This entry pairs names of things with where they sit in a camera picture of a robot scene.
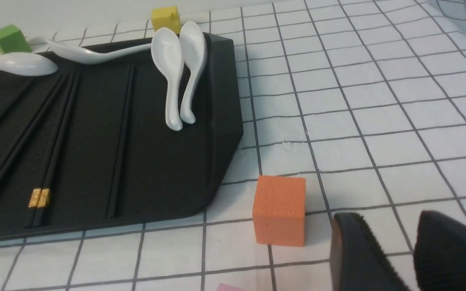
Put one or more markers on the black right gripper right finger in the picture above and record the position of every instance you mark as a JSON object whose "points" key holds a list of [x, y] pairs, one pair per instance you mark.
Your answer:
{"points": [[440, 253]]}

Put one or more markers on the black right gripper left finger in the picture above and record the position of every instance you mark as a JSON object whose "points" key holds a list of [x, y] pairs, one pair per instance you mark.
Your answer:
{"points": [[357, 260]]}

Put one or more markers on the orange foam cube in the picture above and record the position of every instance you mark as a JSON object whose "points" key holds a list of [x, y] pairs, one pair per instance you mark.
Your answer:
{"points": [[278, 212]]}

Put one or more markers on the pink foam block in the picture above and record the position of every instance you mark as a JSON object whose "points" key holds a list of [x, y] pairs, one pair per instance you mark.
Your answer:
{"points": [[226, 287]]}

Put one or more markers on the white spoon right outer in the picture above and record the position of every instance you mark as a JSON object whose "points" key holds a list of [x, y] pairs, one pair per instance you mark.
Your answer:
{"points": [[194, 52]]}

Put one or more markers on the white spoon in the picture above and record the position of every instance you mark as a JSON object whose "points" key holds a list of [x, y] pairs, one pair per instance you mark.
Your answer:
{"points": [[194, 52], [27, 64], [85, 56], [166, 53]]}

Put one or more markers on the white spoon right inner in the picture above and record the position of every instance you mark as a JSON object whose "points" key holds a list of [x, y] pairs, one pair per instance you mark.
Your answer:
{"points": [[166, 53]]}

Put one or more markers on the black plastic tray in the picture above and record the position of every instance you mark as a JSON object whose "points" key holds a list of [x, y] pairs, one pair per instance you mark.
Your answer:
{"points": [[120, 163]]}

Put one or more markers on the yellow foam cube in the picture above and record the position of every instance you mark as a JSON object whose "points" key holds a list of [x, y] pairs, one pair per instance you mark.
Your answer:
{"points": [[167, 17]]}

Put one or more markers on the black chopstick gold band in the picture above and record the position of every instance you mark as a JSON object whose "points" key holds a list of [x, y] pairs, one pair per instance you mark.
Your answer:
{"points": [[16, 97], [16, 146], [52, 137], [45, 194]]}

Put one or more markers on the white spoon top middle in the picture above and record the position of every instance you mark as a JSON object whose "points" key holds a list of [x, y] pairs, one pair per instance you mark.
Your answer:
{"points": [[85, 56]]}

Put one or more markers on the white spoon far left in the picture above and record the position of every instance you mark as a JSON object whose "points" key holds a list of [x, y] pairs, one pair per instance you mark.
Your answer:
{"points": [[27, 64]]}

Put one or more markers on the green foam cube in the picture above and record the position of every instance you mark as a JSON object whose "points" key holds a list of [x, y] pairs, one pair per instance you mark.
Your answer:
{"points": [[13, 40]]}

